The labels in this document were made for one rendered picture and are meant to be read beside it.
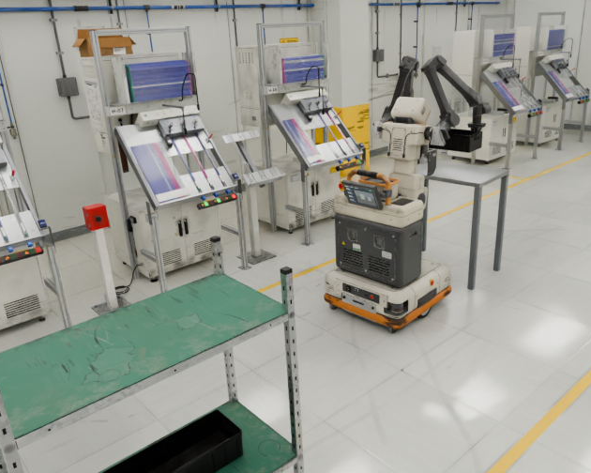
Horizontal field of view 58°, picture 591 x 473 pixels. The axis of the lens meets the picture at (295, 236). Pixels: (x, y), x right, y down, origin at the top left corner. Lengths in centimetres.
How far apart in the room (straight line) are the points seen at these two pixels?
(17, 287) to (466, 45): 606
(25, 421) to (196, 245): 314
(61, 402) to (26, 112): 422
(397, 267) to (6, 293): 256
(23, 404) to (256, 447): 93
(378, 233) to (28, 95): 354
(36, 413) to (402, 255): 231
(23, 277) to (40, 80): 218
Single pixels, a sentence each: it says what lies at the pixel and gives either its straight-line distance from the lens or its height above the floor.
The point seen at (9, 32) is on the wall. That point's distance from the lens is 551.
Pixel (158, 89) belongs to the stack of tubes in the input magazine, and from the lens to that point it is 430.
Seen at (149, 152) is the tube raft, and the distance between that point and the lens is 412.
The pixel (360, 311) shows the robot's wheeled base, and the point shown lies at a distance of 352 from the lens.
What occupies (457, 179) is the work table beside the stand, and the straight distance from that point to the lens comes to 388.
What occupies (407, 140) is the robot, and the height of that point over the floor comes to 114.
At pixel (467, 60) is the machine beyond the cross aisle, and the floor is 135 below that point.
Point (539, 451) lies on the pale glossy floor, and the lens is 279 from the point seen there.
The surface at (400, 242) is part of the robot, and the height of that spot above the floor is 60.
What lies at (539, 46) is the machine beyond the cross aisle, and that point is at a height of 144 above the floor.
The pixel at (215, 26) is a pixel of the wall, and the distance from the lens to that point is 636.
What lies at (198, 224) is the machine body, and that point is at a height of 38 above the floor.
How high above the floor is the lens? 180
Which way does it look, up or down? 21 degrees down
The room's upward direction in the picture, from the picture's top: 3 degrees counter-clockwise
